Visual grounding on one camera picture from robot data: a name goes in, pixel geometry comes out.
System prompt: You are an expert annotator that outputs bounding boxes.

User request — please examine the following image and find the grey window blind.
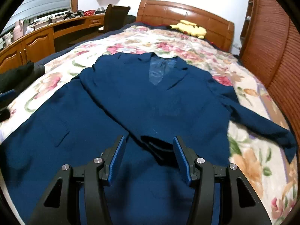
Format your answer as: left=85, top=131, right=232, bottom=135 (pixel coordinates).
left=2, top=0, right=74, bottom=34

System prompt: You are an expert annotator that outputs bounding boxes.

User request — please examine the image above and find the floral blanket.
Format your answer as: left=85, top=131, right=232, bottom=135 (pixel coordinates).
left=0, top=25, right=298, bottom=225

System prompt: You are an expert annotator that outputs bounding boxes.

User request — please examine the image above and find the dark blue bedsheet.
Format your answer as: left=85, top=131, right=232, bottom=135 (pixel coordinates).
left=35, top=21, right=169, bottom=64

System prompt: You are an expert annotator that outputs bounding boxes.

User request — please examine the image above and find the black gadget on desk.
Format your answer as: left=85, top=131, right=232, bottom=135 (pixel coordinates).
left=64, top=10, right=85, bottom=18

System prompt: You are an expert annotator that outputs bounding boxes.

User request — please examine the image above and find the wooden bed headboard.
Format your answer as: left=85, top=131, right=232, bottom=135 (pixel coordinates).
left=136, top=0, right=235, bottom=52

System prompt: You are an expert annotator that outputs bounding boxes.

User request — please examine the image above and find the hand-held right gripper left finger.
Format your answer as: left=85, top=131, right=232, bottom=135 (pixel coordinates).
left=28, top=135, right=127, bottom=225

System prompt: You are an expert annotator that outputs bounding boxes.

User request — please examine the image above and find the wooden louvered wardrobe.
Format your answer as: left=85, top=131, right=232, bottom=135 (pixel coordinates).
left=239, top=0, right=300, bottom=122

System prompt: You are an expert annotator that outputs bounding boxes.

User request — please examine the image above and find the dark blue suit jacket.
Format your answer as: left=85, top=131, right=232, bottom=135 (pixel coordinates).
left=0, top=52, right=298, bottom=225

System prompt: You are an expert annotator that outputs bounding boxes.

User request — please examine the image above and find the yellow plush toy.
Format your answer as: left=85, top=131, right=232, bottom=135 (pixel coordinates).
left=169, top=20, right=207, bottom=39

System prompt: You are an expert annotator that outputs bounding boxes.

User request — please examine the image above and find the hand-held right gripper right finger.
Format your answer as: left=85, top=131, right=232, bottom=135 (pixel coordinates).
left=173, top=136, right=273, bottom=225

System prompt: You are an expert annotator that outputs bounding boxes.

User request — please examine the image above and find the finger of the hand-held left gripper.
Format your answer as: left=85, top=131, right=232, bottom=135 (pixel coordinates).
left=0, top=90, right=16, bottom=123

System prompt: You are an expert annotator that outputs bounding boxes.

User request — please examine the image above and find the wooden desk with cabinets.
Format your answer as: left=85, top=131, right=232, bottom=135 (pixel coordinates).
left=0, top=13, right=106, bottom=69

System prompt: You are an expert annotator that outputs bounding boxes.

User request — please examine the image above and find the dark chair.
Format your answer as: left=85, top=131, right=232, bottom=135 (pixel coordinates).
left=98, top=4, right=131, bottom=34

